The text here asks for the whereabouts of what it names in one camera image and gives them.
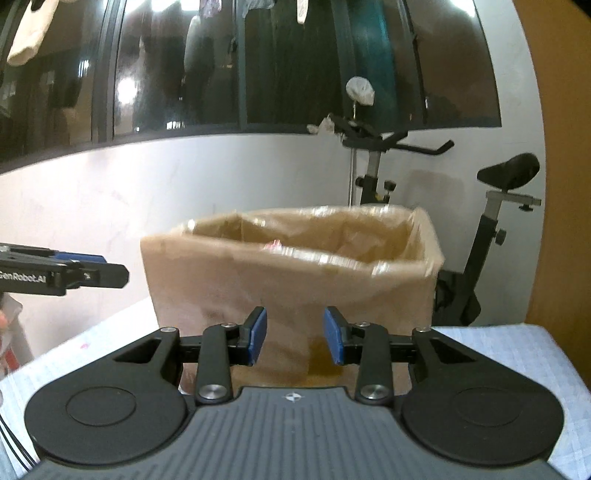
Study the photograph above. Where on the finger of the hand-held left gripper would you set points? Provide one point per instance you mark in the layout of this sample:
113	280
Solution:
111	276
81	257

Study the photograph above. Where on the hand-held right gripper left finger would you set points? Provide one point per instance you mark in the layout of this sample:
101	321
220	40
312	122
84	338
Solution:
258	337

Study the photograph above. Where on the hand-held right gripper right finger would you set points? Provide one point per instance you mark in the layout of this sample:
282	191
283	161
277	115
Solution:
333	337

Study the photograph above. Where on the cardboard box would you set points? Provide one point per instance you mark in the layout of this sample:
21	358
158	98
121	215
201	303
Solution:
207	277

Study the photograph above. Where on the pale crumpled bag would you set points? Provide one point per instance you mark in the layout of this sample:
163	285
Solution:
14	341

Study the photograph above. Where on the red packet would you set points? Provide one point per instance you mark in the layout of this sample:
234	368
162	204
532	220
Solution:
271	245

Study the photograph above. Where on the black exercise bike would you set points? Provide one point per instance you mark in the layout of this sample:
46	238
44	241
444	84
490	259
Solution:
489	240

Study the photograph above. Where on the plaid bed sheet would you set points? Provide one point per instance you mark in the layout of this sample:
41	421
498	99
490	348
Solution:
531	350

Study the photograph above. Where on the white rag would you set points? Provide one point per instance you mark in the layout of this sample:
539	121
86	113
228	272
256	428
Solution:
322	126

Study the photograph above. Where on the white hanging cloth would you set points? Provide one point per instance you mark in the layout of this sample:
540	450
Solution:
30	32

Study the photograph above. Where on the dark window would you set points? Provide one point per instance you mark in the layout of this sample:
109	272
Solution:
295	69

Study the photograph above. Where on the wooden door panel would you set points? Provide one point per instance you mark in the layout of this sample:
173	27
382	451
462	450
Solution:
568	184

